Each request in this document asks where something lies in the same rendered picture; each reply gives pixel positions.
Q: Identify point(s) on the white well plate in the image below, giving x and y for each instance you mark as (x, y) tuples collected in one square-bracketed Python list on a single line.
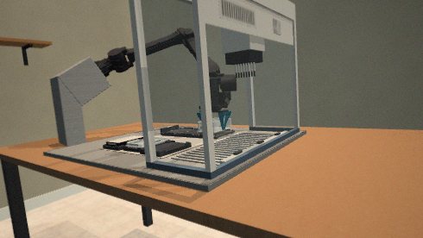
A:
[(135, 144)]

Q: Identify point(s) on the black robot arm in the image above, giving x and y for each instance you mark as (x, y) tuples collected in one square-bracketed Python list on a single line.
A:
[(116, 61)]

